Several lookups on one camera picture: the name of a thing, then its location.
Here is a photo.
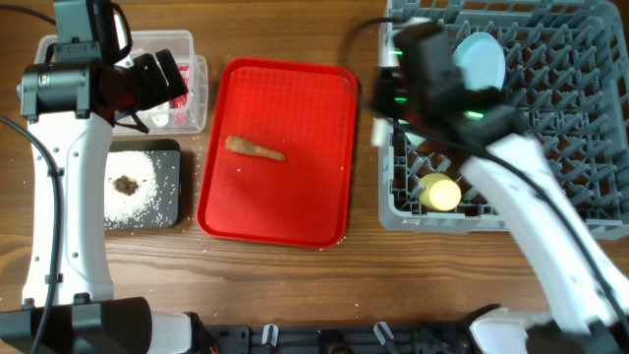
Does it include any light blue grey bowl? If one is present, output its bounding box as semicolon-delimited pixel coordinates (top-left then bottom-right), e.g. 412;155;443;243
379;17;430;68

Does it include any white cooked rice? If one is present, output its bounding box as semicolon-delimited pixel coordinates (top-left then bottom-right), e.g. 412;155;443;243
104;151;159;230

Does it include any light blue round plate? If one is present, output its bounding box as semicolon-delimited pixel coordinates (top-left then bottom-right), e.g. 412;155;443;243
453;32;506;90

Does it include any grey plastic dishwasher rack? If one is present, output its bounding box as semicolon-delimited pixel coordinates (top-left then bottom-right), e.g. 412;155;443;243
378;0;628;240

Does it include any black waste tray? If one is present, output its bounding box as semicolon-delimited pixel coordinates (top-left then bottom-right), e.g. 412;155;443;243
108;139;181;230

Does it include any red plastic tray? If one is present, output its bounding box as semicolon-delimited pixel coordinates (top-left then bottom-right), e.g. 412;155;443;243
197;58;359;249

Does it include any red ketchup packet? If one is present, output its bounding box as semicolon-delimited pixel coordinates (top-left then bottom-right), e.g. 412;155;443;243
171;65;191;126

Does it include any brown food scrap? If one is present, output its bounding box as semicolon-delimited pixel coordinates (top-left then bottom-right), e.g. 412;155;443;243
113;175;139;196

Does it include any clear plastic bin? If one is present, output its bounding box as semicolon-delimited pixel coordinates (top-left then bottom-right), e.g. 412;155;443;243
33;29;209;137

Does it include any white tissue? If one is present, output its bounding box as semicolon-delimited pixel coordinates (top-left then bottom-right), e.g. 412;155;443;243
147;111;170;127

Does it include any brown sweet potato piece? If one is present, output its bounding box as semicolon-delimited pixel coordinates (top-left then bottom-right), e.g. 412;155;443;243
225;136;286;161

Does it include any white plastic spoon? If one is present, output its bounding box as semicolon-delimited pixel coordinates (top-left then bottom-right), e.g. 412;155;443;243
371;118;390;148

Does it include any yellow plastic cup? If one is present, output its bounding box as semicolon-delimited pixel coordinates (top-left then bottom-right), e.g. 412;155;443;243
419;173;462;211

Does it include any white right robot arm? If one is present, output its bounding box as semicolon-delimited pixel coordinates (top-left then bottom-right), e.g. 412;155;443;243
372;21;628;353

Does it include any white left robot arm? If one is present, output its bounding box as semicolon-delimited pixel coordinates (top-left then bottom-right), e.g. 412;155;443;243
1;1;213;353

